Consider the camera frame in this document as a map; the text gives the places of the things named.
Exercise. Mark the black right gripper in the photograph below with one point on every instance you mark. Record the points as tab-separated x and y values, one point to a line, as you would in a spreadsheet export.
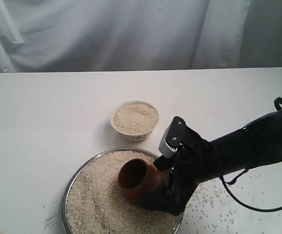
190	166

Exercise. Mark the brown wooden cup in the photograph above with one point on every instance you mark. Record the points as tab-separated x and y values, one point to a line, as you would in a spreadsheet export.
137	179

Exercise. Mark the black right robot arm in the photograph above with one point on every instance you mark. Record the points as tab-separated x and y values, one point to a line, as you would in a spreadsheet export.
257	144

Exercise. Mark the small white ceramic bowl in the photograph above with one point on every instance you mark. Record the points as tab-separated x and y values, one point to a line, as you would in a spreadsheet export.
138	137

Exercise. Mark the rice in white bowl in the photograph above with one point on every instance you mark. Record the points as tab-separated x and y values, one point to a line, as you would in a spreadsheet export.
134	119

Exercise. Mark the rice pile in tray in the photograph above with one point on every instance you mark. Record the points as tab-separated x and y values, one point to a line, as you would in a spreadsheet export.
97	209

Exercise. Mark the round metal tray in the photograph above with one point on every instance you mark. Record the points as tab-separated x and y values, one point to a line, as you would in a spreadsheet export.
66	190

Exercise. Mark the white fabric backdrop curtain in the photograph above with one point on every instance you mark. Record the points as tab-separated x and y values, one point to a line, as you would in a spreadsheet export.
128	35

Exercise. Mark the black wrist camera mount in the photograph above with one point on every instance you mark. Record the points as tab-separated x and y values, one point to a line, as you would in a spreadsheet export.
176	134

